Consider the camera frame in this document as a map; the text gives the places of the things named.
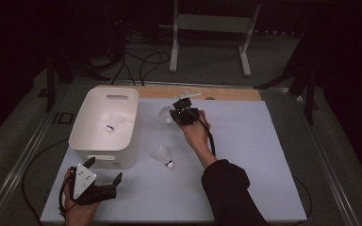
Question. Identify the person's right hand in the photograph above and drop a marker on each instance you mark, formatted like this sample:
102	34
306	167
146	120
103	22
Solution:
198	133

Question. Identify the white metal stand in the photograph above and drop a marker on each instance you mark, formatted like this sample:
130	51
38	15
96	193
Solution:
213	23

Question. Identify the black stand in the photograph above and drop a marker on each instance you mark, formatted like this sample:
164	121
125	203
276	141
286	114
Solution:
50	88
310	100

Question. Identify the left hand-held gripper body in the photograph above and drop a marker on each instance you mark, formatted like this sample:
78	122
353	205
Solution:
83	182

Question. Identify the person's left hand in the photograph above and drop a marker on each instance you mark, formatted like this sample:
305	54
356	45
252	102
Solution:
78	216

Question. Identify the white table cover sheet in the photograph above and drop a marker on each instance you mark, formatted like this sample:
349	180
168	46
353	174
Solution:
248	132

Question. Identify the white feather shuttlecock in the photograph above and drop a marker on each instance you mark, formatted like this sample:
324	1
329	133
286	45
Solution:
114	121
163	154
165	113

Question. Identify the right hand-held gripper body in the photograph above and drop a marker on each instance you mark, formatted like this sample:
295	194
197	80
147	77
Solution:
185	114

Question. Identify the white plastic storage bin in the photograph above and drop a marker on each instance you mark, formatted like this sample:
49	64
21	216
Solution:
103	141

